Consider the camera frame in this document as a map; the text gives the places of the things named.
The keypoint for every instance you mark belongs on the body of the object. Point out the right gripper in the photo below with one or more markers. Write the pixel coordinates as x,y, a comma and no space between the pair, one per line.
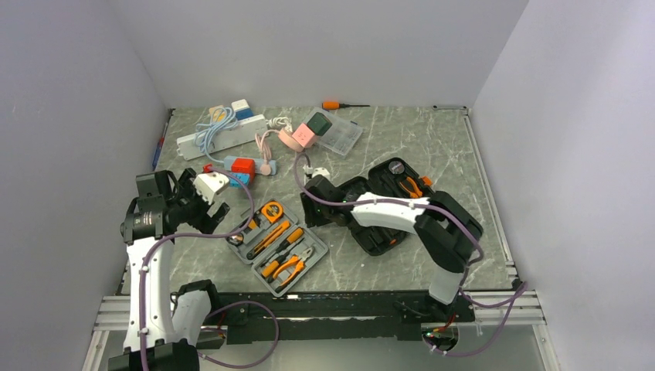
310,219

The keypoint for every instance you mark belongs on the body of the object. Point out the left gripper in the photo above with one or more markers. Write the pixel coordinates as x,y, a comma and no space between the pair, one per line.
203,222

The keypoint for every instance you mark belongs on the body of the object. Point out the light blue power strip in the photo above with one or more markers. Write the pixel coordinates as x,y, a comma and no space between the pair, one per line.
263,167

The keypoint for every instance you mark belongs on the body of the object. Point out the red cube adapter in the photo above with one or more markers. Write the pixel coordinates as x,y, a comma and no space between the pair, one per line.
244,166

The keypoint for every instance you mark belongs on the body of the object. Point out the grey tool case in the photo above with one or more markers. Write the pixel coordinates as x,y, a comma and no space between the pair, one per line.
277,246

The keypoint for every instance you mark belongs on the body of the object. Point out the pink cube socket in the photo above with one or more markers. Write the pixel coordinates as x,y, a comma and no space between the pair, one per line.
304,137

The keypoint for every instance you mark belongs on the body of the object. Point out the white power strip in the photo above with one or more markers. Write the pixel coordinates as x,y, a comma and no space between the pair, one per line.
210,138

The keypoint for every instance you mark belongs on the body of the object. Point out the clear plastic organizer box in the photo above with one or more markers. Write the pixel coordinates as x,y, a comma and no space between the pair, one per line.
341,136

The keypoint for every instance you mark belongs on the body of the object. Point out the dark green cube adapter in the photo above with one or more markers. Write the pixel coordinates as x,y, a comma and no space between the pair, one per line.
319,124

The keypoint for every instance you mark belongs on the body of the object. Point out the white and blue cube adapter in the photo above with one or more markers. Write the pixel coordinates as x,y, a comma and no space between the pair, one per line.
241,109

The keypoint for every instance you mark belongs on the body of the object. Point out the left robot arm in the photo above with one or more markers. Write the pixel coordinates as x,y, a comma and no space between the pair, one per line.
164,326

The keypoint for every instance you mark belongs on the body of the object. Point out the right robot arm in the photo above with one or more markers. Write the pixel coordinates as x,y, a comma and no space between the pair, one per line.
449,233

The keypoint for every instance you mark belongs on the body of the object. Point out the blue red pen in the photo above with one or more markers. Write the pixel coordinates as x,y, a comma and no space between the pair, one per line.
158,147

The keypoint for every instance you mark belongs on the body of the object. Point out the orange cube adapter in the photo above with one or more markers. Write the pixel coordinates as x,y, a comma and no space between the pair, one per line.
217,113

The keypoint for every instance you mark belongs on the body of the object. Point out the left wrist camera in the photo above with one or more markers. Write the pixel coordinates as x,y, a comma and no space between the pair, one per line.
209,186

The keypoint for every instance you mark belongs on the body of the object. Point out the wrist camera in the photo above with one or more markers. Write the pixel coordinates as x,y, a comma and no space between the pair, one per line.
209,186
311,172

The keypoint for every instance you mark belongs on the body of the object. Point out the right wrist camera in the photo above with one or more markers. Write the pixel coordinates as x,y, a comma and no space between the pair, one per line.
311,172

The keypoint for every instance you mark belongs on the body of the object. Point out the orange handled screwdriver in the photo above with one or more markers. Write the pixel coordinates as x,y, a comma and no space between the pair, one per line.
335,105

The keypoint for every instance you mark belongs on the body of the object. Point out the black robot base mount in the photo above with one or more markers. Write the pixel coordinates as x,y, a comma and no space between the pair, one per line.
402,315

